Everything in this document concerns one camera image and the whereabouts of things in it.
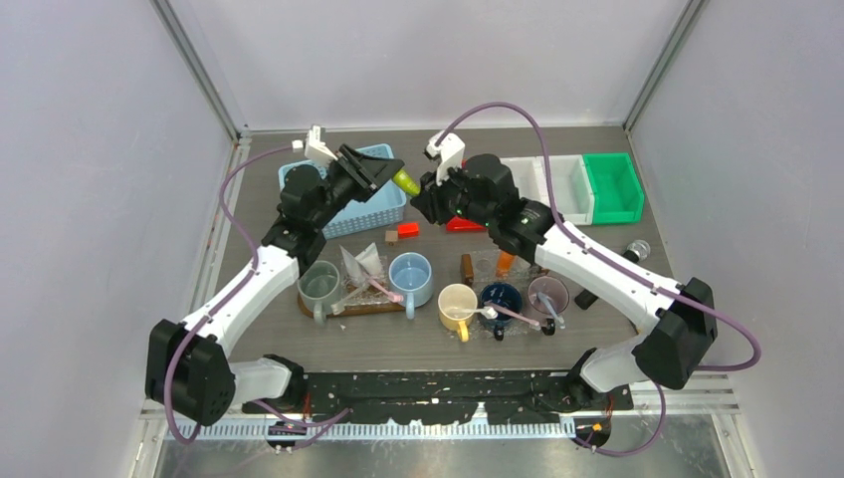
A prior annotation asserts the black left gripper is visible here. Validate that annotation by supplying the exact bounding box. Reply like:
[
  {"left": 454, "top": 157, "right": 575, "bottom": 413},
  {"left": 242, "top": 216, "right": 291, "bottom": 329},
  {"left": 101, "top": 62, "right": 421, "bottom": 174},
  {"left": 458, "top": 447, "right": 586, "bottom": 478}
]
[{"left": 312, "top": 145, "right": 403, "bottom": 231}]

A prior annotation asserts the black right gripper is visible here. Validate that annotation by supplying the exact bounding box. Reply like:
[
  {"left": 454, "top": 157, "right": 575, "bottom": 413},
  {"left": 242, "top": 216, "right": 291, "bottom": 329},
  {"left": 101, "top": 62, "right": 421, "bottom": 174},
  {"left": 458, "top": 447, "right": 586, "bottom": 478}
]
[{"left": 410, "top": 159, "right": 495, "bottom": 230}]

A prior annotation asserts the yellow-green toothpaste tube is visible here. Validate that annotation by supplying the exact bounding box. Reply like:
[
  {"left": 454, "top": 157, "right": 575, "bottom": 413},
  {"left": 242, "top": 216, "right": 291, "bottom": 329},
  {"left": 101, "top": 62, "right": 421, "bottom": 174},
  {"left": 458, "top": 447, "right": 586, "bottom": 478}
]
[{"left": 392, "top": 168, "right": 421, "bottom": 197}]

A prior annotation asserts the orange toothpaste tube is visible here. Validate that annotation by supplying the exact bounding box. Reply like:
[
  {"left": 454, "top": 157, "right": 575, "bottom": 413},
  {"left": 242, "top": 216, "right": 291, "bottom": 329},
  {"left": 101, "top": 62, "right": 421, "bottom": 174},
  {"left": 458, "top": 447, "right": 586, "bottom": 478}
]
[{"left": 495, "top": 251, "right": 516, "bottom": 278}]

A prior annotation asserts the brown wooden holder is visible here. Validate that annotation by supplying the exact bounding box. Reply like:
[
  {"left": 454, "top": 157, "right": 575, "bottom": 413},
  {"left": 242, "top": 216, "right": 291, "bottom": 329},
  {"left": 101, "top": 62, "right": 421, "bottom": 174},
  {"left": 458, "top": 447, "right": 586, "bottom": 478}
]
[{"left": 460, "top": 253, "right": 475, "bottom": 287}]

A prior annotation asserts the white toothpaste tube red cap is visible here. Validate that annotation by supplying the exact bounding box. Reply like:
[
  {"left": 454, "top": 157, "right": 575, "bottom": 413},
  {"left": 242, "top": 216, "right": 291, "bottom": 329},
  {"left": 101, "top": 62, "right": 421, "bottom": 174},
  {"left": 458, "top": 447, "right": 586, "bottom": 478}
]
[{"left": 339, "top": 246, "right": 367, "bottom": 288}]

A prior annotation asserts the dark blue mug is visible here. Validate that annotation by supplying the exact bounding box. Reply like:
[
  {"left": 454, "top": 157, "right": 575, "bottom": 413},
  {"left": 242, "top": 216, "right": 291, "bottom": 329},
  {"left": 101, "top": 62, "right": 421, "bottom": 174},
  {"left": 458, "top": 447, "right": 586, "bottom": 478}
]
[{"left": 479, "top": 282, "right": 524, "bottom": 342}]

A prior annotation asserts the light blue mug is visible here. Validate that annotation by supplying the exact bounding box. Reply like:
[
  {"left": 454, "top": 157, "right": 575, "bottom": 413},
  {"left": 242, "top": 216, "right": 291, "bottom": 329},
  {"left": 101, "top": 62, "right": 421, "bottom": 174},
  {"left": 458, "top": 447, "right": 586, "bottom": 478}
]
[{"left": 387, "top": 252, "right": 433, "bottom": 320}]

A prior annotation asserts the cream mug yellow handle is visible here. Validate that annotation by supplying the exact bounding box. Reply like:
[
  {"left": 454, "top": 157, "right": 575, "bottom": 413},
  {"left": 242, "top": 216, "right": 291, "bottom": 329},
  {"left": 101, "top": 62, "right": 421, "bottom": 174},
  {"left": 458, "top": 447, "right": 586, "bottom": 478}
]
[{"left": 437, "top": 284, "right": 478, "bottom": 343}]

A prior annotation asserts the grey-green mug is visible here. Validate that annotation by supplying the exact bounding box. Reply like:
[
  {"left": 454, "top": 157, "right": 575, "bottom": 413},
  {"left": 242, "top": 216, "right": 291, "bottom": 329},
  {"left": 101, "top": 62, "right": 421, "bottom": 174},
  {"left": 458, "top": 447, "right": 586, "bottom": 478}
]
[{"left": 297, "top": 260, "right": 342, "bottom": 326}]

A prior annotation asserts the clear textured acrylic holder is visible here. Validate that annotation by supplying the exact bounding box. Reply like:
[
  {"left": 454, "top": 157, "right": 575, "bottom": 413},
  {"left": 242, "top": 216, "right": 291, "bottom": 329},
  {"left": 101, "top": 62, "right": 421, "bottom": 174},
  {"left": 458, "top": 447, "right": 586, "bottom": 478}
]
[{"left": 331, "top": 257, "right": 390, "bottom": 313}]

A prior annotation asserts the mauve mug black handle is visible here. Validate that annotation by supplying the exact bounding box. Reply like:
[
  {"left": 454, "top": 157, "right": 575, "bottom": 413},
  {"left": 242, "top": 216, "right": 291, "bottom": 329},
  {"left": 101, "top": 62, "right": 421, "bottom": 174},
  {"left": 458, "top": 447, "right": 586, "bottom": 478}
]
[{"left": 527, "top": 276, "right": 570, "bottom": 320}]

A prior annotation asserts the pink toothbrush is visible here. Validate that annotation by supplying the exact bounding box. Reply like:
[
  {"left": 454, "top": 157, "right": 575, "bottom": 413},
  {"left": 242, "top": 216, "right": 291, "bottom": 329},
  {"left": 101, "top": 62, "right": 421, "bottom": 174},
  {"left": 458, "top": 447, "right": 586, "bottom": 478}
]
[
  {"left": 367, "top": 277, "right": 404, "bottom": 304},
  {"left": 485, "top": 302, "right": 541, "bottom": 329}
]

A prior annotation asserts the grey toothbrush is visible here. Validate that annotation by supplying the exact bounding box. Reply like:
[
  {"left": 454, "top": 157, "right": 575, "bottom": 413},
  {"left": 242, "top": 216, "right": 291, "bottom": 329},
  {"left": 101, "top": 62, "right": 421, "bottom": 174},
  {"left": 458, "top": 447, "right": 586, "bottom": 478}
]
[{"left": 535, "top": 292, "right": 566, "bottom": 330}]

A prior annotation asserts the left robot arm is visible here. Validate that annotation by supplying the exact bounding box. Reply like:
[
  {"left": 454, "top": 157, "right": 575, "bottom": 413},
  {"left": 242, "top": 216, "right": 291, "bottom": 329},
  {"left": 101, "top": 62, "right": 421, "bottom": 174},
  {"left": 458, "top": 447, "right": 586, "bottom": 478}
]
[{"left": 144, "top": 144, "right": 404, "bottom": 426}]

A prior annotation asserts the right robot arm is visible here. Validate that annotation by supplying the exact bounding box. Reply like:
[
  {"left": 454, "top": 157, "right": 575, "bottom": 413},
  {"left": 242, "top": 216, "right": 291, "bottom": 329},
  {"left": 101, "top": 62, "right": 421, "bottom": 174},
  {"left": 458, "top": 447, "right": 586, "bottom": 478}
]
[{"left": 411, "top": 154, "right": 718, "bottom": 409}]

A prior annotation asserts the clear textured oval tray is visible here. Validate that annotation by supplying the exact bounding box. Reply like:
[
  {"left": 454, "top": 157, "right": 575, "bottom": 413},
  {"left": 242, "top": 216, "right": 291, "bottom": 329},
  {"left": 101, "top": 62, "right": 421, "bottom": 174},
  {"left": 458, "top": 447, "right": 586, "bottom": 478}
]
[{"left": 469, "top": 318, "right": 565, "bottom": 341}]

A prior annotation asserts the oval wooden tray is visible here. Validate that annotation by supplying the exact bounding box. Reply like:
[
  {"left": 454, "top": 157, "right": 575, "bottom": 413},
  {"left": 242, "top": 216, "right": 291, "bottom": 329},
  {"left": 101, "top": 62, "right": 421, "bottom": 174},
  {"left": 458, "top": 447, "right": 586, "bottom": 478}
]
[{"left": 322, "top": 290, "right": 405, "bottom": 319}]

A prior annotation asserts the light blue perforated basket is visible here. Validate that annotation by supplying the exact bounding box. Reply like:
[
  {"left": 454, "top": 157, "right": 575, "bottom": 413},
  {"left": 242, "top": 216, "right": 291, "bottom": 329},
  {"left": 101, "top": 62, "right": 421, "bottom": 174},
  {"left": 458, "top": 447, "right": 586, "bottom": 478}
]
[{"left": 278, "top": 143, "right": 407, "bottom": 239}]

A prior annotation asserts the red plastic bin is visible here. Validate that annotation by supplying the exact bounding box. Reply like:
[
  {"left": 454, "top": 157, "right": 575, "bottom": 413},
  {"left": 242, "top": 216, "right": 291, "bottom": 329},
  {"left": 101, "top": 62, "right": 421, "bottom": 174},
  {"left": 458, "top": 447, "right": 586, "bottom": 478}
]
[{"left": 446, "top": 217, "right": 487, "bottom": 233}]

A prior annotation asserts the white plastic bin left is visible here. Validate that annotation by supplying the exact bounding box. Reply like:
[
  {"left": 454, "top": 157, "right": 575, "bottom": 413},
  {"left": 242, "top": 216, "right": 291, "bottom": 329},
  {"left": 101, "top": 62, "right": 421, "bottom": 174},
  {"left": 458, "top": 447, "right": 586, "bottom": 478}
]
[{"left": 501, "top": 156, "right": 548, "bottom": 205}]

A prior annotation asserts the white plastic bin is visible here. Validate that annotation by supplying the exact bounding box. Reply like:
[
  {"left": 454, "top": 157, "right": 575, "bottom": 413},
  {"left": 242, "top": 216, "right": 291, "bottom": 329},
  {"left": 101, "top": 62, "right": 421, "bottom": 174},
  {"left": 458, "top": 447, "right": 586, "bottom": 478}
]
[
  {"left": 549, "top": 155, "right": 594, "bottom": 226},
  {"left": 501, "top": 156, "right": 548, "bottom": 205}
]

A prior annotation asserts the orange block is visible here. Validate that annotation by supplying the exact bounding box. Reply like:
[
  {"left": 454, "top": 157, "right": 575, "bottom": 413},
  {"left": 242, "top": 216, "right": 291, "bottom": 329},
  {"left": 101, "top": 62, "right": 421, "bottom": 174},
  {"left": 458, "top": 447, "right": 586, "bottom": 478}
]
[{"left": 396, "top": 222, "right": 421, "bottom": 239}]

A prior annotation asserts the white plastic bin right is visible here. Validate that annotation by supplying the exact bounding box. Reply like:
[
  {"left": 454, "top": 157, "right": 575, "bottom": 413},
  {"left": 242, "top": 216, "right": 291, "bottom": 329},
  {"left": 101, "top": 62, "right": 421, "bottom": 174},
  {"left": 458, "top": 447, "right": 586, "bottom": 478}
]
[{"left": 549, "top": 155, "right": 594, "bottom": 226}]

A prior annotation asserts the green plastic bin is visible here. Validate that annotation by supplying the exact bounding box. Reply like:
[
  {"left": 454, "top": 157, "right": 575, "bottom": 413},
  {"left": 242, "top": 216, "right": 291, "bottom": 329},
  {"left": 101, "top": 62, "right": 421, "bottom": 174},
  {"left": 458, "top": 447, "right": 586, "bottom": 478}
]
[{"left": 583, "top": 152, "right": 645, "bottom": 225}]

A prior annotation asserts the black microphone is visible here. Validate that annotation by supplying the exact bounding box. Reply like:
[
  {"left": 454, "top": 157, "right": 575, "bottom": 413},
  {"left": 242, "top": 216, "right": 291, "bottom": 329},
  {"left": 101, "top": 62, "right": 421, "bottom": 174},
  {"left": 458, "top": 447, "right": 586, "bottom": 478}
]
[{"left": 573, "top": 240, "right": 652, "bottom": 312}]

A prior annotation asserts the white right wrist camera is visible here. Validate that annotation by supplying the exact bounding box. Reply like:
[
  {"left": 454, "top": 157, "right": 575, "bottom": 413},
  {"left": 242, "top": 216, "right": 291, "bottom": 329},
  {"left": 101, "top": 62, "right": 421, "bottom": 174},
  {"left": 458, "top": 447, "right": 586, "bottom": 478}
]
[{"left": 425, "top": 130, "right": 466, "bottom": 185}]

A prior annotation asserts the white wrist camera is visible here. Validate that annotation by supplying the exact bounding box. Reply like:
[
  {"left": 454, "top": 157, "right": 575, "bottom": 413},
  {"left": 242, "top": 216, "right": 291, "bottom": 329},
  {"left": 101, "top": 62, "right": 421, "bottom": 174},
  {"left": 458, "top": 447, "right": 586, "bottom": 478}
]
[
  {"left": 291, "top": 124, "right": 337, "bottom": 168},
  {"left": 425, "top": 130, "right": 466, "bottom": 185}
]

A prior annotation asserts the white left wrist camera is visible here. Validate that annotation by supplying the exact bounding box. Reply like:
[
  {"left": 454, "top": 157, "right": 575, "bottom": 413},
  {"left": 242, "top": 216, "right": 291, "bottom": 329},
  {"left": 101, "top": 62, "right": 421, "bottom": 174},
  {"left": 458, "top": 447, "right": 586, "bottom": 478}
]
[{"left": 291, "top": 124, "right": 337, "bottom": 168}]

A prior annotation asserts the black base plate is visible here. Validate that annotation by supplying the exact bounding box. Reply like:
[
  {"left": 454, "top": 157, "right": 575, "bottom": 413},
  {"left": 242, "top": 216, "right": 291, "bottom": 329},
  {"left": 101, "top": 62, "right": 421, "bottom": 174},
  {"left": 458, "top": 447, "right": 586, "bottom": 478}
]
[{"left": 265, "top": 370, "right": 633, "bottom": 425}]

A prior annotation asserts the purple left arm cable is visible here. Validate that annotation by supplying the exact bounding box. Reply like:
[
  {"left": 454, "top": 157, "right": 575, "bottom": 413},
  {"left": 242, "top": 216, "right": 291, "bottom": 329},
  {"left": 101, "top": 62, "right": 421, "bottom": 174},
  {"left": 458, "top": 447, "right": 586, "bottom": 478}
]
[{"left": 162, "top": 144, "right": 350, "bottom": 451}]

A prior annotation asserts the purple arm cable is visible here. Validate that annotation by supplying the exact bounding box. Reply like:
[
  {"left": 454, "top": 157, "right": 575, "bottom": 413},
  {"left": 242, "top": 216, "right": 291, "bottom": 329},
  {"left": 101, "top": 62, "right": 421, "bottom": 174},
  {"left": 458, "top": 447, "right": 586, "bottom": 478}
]
[
  {"left": 162, "top": 144, "right": 350, "bottom": 451},
  {"left": 428, "top": 102, "right": 762, "bottom": 458}
]

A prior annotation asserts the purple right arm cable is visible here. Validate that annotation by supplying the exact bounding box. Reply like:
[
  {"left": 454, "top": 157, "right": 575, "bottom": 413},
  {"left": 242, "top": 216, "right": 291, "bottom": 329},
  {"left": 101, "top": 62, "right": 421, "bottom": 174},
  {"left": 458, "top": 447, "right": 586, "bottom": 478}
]
[{"left": 428, "top": 102, "right": 762, "bottom": 458}]

